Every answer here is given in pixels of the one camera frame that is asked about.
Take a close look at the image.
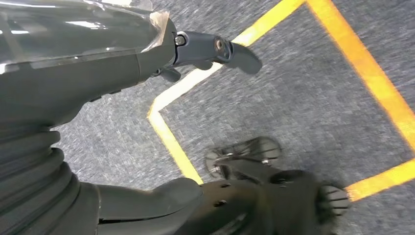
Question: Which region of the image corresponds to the yellow floor tape square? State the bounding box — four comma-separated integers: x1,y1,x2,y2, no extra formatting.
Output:
147,0,415,202

